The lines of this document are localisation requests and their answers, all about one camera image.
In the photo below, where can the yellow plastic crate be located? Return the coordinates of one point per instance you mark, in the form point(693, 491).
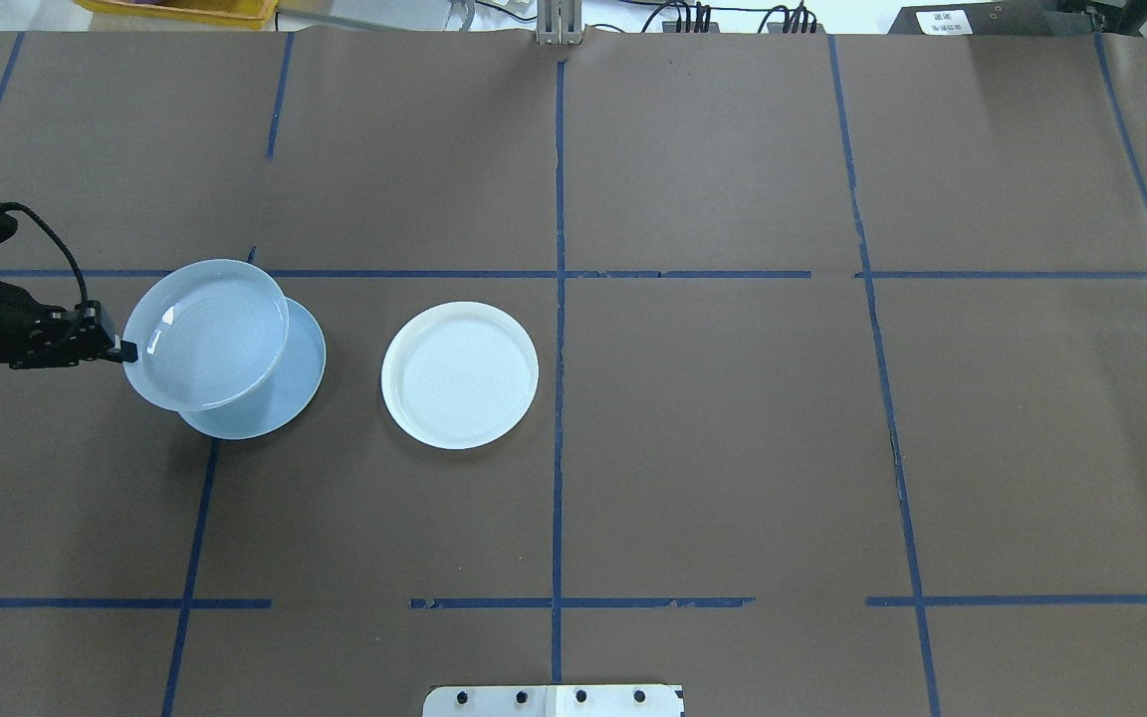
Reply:
point(175, 10)

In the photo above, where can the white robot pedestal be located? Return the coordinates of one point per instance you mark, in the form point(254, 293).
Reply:
point(554, 702)

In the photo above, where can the light blue plate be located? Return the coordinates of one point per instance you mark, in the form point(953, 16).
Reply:
point(301, 380)

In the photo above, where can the glossy ridged pale plate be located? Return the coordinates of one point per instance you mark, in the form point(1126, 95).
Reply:
point(205, 334)

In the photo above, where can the white plastic plate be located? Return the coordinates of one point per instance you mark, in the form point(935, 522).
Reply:
point(459, 375)

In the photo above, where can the aluminium frame post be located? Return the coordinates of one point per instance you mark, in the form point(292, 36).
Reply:
point(559, 22)

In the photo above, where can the black box with white label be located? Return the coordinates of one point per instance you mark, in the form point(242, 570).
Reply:
point(992, 20)

